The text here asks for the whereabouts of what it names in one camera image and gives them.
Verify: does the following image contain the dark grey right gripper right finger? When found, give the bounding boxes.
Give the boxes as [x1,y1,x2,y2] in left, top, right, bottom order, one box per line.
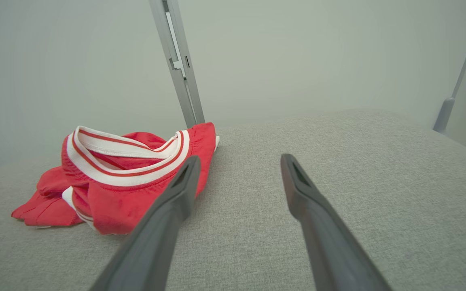
[280,154,391,291]

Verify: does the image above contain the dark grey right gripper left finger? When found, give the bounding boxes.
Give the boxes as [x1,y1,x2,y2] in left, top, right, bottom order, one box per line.
[89,156,201,291]

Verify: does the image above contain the red shirt with white sleeves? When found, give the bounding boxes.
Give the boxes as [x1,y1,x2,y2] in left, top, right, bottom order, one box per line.
[11,122,220,236]

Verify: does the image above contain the grey metal frame post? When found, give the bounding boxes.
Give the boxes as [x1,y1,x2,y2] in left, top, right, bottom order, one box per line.
[149,0,206,129]
[433,0,466,134]

